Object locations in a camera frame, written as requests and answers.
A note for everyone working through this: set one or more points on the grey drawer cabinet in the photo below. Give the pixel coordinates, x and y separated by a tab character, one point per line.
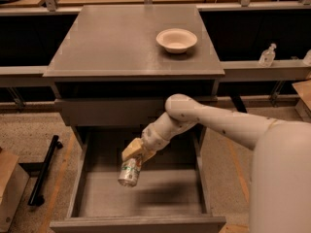
119	37

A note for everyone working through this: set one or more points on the clear plastic bottle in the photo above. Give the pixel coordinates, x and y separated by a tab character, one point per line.
268	56

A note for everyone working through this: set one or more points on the black metal bar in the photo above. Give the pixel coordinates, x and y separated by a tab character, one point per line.
36	199

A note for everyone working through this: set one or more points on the green white 7up can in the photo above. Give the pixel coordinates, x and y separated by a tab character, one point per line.
130	171

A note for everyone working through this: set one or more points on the brown cardboard box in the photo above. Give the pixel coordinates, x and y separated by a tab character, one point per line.
13	180

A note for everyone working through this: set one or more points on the white paper bowl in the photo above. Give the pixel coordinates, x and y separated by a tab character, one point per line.
176	40

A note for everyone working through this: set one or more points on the grey metal rail shelf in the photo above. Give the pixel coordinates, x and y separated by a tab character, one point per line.
230	71

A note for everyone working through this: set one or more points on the open grey middle drawer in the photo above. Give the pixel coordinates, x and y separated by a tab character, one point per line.
171	195

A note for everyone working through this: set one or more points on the closed grey top drawer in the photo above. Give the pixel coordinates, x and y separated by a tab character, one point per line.
110	112

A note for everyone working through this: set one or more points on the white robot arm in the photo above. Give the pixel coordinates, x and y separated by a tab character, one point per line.
280	195

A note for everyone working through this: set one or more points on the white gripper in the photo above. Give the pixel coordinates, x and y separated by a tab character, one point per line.
156	142

